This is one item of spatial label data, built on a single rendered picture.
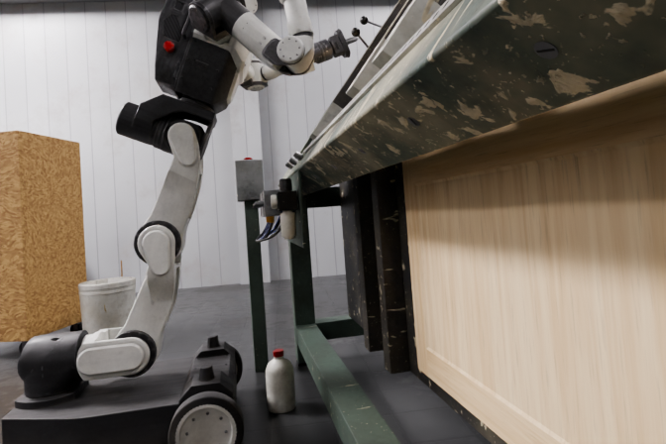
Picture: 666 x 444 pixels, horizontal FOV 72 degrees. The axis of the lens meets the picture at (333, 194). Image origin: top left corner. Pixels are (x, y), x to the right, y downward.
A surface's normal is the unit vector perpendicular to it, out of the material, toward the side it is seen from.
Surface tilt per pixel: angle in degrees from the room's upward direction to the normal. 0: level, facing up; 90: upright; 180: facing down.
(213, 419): 90
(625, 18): 143
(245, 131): 90
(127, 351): 90
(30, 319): 90
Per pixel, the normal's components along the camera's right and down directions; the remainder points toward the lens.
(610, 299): -0.98, 0.07
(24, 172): 0.99, -0.07
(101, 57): 0.11, -0.04
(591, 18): -0.53, 0.83
